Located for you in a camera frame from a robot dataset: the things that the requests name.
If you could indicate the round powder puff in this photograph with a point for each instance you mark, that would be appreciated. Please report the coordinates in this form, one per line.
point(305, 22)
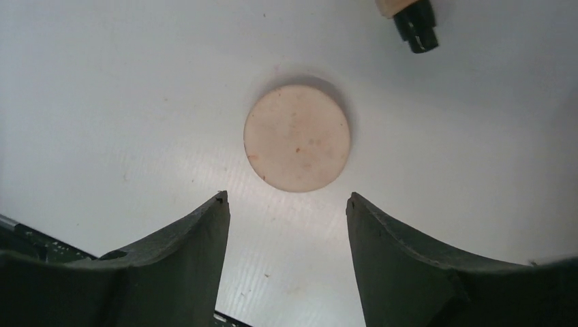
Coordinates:
point(297, 138)

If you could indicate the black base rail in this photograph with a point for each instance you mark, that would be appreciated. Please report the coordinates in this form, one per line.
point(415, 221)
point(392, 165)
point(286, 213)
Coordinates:
point(22, 239)

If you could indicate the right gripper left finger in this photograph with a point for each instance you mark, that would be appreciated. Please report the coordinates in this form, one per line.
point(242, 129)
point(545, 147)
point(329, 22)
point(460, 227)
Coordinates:
point(168, 278)

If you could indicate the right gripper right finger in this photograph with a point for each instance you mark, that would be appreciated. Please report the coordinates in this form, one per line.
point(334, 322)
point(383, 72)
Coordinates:
point(407, 278)

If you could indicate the beige foundation tube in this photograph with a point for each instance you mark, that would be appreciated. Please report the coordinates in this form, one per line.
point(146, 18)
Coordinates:
point(415, 21)

